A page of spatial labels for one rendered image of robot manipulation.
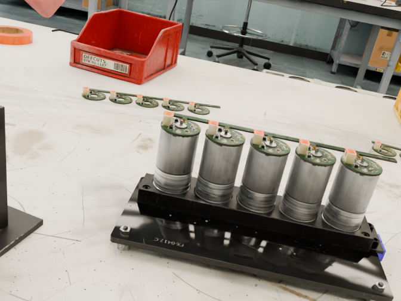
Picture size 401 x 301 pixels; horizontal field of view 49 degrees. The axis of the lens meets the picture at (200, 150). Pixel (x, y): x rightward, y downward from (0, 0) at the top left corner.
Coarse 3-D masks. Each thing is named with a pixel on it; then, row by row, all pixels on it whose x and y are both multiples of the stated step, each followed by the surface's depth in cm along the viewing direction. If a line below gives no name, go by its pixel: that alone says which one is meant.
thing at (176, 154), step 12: (168, 144) 26; (180, 144) 26; (192, 144) 26; (168, 156) 27; (180, 156) 26; (192, 156) 27; (156, 168) 28; (168, 168) 27; (180, 168) 27; (192, 168) 28; (156, 180) 28; (168, 180) 27; (180, 180) 27; (168, 192) 28; (180, 192) 28
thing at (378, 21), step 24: (168, 0) 248; (192, 0) 304; (264, 0) 240; (288, 0) 238; (312, 0) 232; (336, 0) 231; (360, 0) 250; (384, 0) 289; (384, 24) 235; (360, 72) 305; (384, 72) 247
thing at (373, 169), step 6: (342, 156) 27; (342, 162) 26; (366, 162) 27; (372, 162) 27; (348, 168) 26; (354, 168) 26; (360, 168) 26; (366, 168) 26; (372, 168) 26; (378, 168) 26; (366, 174) 25; (372, 174) 25; (378, 174) 26
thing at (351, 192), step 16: (336, 176) 27; (352, 176) 26; (368, 176) 25; (336, 192) 27; (352, 192) 26; (368, 192) 26; (336, 208) 27; (352, 208) 26; (336, 224) 27; (352, 224) 27
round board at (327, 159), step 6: (324, 150) 27; (300, 156) 26; (306, 156) 26; (312, 156) 26; (324, 156) 26; (330, 156) 26; (312, 162) 25; (318, 162) 26; (324, 162) 26; (330, 162) 26
